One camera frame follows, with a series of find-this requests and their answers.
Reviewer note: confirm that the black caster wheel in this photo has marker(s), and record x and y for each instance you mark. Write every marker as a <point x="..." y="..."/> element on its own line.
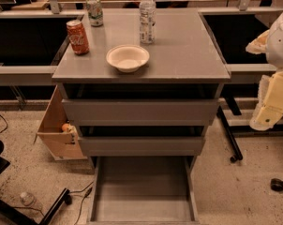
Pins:
<point x="276" y="184"/>

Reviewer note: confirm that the black table leg with caster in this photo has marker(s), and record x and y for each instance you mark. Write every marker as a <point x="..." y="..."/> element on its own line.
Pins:
<point x="237" y="154"/>

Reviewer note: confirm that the cardboard box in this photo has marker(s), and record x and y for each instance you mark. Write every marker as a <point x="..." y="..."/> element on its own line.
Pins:
<point x="62" y="145"/>

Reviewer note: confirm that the plastic bottle on floor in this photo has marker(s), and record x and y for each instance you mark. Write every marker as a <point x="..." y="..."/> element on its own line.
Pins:
<point x="29" y="200"/>

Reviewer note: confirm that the green white soda can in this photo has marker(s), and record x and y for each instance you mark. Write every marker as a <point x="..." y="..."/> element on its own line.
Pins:
<point x="95" y="13"/>

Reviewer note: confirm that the orange fruit in box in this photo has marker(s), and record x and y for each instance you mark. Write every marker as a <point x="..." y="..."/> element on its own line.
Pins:
<point x="65" y="127"/>

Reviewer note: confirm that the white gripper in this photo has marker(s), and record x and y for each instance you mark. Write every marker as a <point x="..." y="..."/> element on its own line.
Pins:
<point x="280" y="44"/>

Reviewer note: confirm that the grey drawer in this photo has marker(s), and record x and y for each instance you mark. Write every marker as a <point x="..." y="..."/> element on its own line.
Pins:
<point x="110" y="141"/>
<point x="142" y="191"/>
<point x="139" y="112"/>

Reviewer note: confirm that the grey drawer cabinet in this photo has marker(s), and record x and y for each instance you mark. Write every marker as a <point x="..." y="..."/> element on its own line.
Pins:
<point x="183" y="63"/>

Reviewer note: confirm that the orange soda can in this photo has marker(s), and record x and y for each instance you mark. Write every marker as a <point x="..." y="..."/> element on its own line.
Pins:
<point x="77" y="37"/>

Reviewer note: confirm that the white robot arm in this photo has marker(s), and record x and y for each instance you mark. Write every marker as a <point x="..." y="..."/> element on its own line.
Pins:
<point x="270" y="43"/>

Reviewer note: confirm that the black floor stand leg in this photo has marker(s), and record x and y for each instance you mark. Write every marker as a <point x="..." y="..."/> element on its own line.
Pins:
<point x="13" y="212"/>

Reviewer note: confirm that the grey top drawer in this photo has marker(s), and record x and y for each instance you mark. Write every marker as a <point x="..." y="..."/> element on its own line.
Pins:
<point x="139" y="112"/>

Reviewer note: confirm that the grey bottom drawer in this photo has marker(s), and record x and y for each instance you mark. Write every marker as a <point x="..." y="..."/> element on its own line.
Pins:
<point x="142" y="191"/>

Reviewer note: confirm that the grey middle drawer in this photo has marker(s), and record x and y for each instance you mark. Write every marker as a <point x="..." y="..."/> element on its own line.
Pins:
<point x="110" y="141"/>

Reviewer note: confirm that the clear plastic water bottle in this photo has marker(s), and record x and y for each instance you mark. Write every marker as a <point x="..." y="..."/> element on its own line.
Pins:
<point x="147" y="10"/>

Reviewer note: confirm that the white paper bowl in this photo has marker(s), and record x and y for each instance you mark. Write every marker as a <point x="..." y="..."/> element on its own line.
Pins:
<point x="127" y="58"/>

